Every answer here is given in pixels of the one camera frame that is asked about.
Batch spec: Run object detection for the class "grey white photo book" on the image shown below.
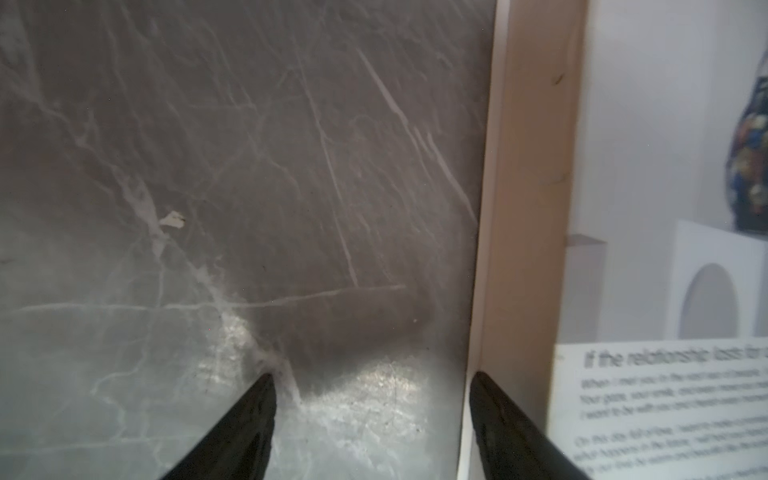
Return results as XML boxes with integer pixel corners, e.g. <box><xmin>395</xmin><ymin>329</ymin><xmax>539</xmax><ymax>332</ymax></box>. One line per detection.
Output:
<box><xmin>458</xmin><ymin>1</ymin><xmax>767</xmax><ymax>479</ymax></box>

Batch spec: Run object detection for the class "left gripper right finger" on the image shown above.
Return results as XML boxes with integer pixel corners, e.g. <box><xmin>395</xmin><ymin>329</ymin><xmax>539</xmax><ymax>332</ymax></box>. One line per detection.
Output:
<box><xmin>469</xmin><ymin>372</ymin><xmax>589</xmax><ymax>480</ymax></box>

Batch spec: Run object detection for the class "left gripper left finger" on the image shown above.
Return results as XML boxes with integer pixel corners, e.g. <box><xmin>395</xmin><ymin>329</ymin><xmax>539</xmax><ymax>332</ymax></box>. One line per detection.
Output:
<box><xmin>163</xmin><ymin>373</ymin><xmax>277</xmax><ymax>480</ymax></box>

